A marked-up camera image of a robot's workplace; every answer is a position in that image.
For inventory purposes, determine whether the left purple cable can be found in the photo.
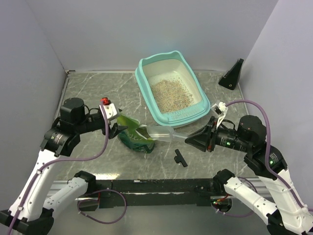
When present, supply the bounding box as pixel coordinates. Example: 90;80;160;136
8;104;128;235

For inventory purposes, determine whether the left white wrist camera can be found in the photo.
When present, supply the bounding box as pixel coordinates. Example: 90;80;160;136
100;97;120;121

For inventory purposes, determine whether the clear plastic scoop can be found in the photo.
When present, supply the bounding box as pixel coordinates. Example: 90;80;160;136
146;126;188;142

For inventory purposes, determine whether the green cat litter bag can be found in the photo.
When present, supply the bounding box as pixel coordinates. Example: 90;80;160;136
117;114;155;154

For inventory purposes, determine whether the black wedge stand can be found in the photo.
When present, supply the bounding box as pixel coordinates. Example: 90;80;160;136
218;58;245;90

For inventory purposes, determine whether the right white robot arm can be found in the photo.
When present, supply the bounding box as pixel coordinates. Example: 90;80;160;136
185;115;313;235

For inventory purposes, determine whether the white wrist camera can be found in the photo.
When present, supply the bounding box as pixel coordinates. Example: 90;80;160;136
100;97;120;121
211;100;228;128

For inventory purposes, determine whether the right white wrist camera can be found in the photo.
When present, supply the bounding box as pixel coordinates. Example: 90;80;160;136
211;100;228;128

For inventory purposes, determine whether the cat litter in box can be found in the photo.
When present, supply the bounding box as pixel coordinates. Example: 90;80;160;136
151;80;194;114

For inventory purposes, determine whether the black bag clip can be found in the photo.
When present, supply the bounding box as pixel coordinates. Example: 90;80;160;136
174;149;188;167

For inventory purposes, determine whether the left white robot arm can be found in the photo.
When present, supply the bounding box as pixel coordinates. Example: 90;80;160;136
0;97;127;235

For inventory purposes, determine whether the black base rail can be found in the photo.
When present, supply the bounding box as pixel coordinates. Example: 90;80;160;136
79;178;226;209

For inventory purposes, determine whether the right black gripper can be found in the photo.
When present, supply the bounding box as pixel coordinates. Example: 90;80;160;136
185;115;252;152

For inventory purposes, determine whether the teal litter box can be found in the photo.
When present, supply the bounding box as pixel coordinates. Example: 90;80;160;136
135;50;211;127

